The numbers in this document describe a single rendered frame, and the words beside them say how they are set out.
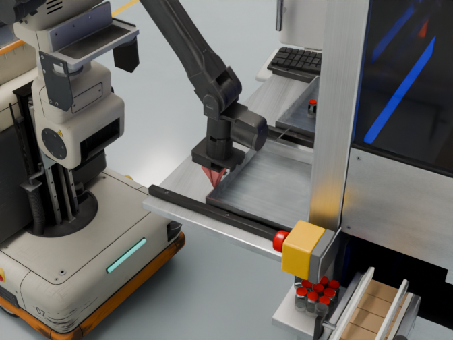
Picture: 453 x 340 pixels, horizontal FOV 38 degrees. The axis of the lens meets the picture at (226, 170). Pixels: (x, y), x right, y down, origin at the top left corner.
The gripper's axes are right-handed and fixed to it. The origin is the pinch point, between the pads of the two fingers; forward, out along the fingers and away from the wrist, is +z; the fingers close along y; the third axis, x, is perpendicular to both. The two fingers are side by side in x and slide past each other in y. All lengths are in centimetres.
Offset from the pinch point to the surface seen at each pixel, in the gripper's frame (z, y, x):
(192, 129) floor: 98, -81, 128
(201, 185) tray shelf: 3.6, -4.3, 1.3
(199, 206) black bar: 1.2, 0.2, -7.1
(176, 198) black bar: 1.8, -5.5, -7.4
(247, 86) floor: 97, -77, 177
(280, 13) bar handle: -2, -23, 81
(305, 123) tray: 2.2, 6.4, 35.6
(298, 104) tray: 1.5, 1.4, 41.7
